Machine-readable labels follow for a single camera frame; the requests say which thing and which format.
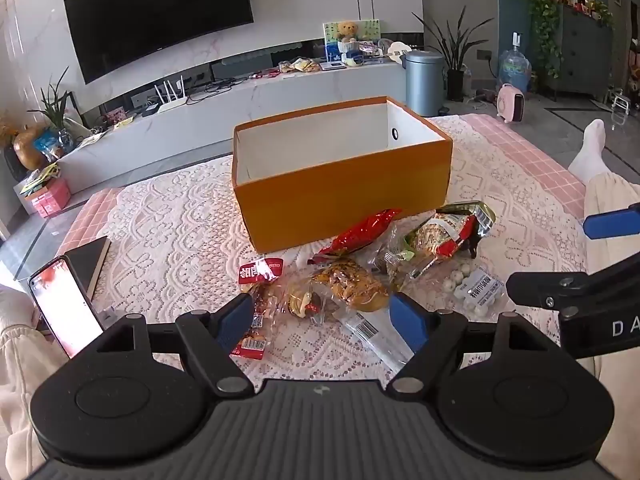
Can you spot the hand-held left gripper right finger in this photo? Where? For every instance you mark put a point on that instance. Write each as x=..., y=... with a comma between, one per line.
x=406, y=322

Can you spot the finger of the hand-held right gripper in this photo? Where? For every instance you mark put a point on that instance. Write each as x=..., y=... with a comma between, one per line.
x=612, y=224
x=545, y=290

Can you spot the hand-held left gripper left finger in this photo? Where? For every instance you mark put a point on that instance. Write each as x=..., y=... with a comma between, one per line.
x=235, y=320

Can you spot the clear barcode packet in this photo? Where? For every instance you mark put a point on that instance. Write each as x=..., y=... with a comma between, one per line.
x=370, y=332

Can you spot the red-label clear meat packet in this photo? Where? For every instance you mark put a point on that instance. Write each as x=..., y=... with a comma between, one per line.
x=260, y=272

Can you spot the white candy balls packet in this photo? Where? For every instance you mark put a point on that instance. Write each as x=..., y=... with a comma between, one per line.
x=480, y=290

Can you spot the clear bread packet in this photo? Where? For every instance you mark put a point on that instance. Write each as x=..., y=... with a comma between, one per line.
x=350, y=285

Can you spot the small chocolate snack packet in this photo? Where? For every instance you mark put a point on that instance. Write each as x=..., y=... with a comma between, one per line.
x=300, y=300

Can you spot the green red nut packet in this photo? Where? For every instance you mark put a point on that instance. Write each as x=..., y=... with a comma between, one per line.
x=440, y=235

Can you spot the dark red snack packet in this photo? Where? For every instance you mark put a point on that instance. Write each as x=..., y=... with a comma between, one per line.
x=360, y=235

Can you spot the orange cardboard box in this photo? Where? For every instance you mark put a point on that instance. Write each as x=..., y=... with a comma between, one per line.
x=340, y=195

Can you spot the person's right leg white sock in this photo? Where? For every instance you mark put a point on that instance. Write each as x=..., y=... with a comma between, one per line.
x=592, y=150

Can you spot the white lace cloth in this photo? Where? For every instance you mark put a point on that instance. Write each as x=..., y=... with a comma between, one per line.
x=175, y=225

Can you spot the pink checked mat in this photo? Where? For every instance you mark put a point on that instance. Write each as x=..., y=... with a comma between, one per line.
x=525, y=150

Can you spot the pink space heater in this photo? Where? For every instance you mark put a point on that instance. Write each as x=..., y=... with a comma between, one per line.
x=510, y=104

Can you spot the black notebook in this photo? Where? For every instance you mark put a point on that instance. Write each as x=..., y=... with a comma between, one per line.
x=87, y=262

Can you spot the smartphone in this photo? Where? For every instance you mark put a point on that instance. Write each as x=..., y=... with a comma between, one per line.
x=65, y=305

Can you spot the grey dresser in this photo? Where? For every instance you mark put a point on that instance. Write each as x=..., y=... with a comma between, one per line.
x=585, y=55

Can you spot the blue water jug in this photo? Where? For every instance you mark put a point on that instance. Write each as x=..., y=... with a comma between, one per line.
x=515, y=67

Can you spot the white TV cabinet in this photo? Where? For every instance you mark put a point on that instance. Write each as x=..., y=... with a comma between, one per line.
x=225, y=115

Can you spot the tall plant in black pot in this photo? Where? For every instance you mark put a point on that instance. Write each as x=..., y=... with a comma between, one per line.
x=455, y=85

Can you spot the pink cardboard box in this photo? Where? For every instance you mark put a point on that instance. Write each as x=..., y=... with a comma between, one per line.
x=50, y=200

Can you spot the person's left leg beige trousers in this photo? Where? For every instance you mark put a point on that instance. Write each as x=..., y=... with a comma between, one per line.
x=20, y=370

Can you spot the white router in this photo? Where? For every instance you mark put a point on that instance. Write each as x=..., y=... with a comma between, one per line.
x=170, y=102

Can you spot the trailing green plant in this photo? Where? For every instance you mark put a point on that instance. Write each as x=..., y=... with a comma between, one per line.
x=542, y=5

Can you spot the blue-grey trash can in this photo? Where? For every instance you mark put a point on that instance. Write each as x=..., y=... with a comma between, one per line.
x=424, y=85

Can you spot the yellow papers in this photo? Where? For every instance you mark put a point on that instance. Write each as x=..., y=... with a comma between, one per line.
x=40, y=177

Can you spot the blue snack bag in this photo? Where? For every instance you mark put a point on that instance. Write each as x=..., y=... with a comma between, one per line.
x=47, y=142

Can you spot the clear bag of pastries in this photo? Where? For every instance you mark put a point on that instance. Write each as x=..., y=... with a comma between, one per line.
x=300, y=65

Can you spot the brown round vase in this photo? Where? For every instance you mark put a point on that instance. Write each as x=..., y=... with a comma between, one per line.
x=27, y=150

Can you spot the white round gadget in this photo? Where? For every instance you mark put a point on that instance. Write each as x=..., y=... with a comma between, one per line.
x=399, y=51

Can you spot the green plant in glass vase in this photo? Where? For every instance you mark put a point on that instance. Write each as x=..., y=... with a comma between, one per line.
x=55, y=110

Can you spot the green picture card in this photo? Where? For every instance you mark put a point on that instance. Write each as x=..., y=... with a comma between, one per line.
x=370, y=30

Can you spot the brown teddy bear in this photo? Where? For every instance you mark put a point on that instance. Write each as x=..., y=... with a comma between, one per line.
x=346, y=31

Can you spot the black television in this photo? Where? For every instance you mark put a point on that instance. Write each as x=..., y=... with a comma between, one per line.
x=155, y=15

